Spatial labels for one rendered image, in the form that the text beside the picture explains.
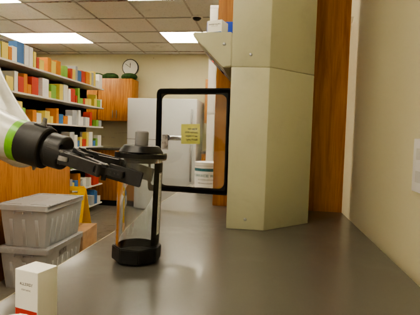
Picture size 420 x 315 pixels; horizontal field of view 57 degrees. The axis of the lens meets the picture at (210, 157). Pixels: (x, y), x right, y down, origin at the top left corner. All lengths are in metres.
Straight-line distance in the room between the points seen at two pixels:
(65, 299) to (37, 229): 2.54
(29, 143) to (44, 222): 2.32
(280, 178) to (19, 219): 2.45
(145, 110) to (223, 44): 5.20
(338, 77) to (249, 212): 0.66
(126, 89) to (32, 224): 4.01
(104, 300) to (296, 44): 0.89
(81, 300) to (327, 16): 1.27
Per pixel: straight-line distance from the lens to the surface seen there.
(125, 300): 0.67
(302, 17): 1.27
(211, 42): 1.16
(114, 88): 6.88
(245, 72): 1.14
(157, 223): 0.82
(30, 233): 3.27
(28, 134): 0.88
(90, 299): 0.69
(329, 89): 1.52
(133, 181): 0.78
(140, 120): 6.32
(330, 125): 1.51
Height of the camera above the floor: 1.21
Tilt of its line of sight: 3 degrees down
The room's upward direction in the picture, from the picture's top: 2 degrees clockwise
